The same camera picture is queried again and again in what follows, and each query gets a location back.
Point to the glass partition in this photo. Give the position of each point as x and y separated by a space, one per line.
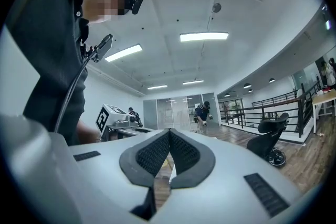
178 112

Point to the black office chair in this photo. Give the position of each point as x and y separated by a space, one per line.
267 136

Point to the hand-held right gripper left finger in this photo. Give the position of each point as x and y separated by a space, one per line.
105 178

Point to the black metal railing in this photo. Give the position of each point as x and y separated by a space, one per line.
275 110

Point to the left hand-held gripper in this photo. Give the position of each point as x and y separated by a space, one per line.
110 118

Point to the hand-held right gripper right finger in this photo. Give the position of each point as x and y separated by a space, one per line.
223 191

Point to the person's face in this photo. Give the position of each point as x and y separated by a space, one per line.
102 2

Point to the person's left forearm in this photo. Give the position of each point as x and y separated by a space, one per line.
88 133

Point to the person's black shirt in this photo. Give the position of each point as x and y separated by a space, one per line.
47 47

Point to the black chest-mounted device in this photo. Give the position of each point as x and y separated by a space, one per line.
102 47

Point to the black head camera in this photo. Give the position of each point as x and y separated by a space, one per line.
137 4

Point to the long ceiling light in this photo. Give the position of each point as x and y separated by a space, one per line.
193 82
203 36
157 86
123 53

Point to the round ceiling fixture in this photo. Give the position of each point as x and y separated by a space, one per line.
216 7

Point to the light wooden table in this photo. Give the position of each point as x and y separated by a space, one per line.
325 98

